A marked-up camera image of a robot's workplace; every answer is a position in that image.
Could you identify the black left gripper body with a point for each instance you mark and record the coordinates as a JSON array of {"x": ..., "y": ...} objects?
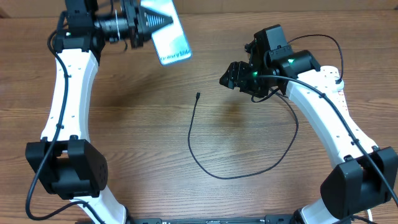
[{"x": 130, "y": 14}]

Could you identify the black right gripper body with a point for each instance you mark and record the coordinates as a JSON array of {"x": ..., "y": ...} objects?
[{"x": 249, "y": 82}]

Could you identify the blue Galaxy smartphone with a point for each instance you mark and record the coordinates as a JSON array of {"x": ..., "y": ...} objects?
[{"x": 170, "y": 42}]

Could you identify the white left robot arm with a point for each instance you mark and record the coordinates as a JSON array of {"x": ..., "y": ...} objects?
[{"x": 63, "y": 160}]

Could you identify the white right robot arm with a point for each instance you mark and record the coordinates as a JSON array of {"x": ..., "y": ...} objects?
[{"x": 363, "y": 174}]

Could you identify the white charger adapter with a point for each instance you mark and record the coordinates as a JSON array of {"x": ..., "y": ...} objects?
[{"x": 336, "y": 84}]

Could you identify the white power strip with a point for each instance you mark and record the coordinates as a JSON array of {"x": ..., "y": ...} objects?
[{"x": 338, "y": 98}]

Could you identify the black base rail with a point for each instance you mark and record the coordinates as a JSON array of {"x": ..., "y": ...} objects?
[{"x": 211, "y": 220}]

